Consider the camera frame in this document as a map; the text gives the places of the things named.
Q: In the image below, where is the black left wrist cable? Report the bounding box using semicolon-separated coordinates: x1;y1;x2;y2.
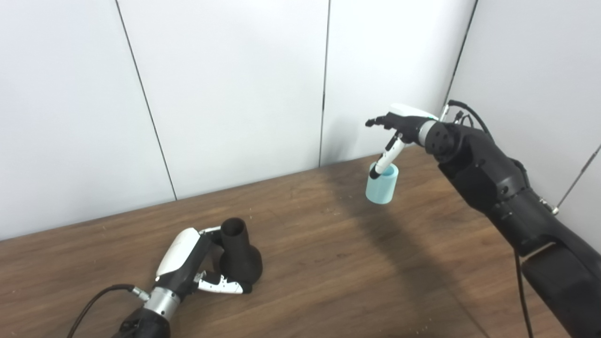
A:
66;284;151;338

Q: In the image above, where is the right white-black robot hand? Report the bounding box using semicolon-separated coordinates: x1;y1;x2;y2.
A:
365;103;439;180

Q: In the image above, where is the black nozzle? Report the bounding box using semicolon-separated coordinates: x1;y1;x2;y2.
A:
214;218;263;294

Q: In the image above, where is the left white-black robot hand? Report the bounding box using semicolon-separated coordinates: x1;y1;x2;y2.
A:
155;227;253;301

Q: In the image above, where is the light-blue hose piece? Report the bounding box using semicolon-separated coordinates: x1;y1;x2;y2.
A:
365;162;400;205

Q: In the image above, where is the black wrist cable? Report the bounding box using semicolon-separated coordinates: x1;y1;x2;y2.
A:
66;284;151;338
439;100;535;338

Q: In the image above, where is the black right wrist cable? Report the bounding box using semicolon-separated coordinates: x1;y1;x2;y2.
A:
439;100;535;338

